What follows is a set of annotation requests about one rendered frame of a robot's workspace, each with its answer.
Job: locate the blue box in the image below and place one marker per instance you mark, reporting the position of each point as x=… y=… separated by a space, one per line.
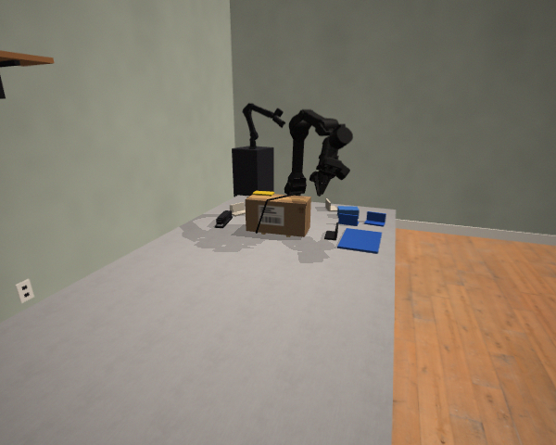
x=347 y=210

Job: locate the tan cardboard box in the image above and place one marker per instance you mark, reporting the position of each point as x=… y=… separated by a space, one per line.
x=282 y=216

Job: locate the blue flat rectangular slab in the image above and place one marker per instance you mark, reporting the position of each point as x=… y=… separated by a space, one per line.
x=360 y=240

